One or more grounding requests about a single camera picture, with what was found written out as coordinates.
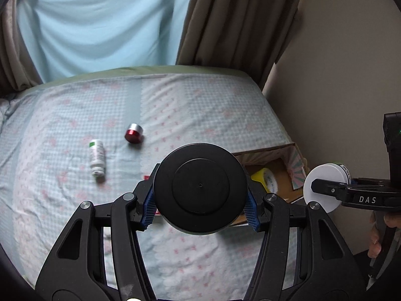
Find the person's right hand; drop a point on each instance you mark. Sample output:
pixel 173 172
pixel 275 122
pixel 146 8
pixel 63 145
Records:
pixel 374 238

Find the black round jar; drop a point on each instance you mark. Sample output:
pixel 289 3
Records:
pixel 200 188

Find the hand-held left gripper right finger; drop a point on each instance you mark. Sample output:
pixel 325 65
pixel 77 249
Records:
pixel 252 213

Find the white round jar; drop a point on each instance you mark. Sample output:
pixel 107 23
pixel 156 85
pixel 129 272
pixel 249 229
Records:
pixel 319 174

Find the cardboard box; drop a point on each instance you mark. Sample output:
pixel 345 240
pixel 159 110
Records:
pixel 282 175

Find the yellow tape roll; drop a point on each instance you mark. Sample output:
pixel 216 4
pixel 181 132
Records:
pixel 266 180

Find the brown curtain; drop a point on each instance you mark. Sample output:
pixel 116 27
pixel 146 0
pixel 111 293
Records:
pixel 238 22
pixel 17 47

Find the floral printed bed sheet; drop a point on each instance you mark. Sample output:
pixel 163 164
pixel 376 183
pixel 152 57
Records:
pixel 62 150

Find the light blue curtain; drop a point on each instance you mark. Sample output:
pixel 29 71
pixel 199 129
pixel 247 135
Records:
pixel 94 22

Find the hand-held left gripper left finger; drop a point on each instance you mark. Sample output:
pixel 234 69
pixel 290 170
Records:
pixel 148 207

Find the white pill bottle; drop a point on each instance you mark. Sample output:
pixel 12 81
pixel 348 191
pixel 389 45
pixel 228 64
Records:
pixel 96 158

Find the red and silver round tin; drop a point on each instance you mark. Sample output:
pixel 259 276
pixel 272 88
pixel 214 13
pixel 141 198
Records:
pixel 134 133

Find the patterned paper liner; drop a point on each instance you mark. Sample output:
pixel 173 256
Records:
pixel 296 169

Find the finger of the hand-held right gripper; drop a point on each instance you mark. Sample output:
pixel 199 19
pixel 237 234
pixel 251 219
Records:
pixel 351 194
pixel 372 181

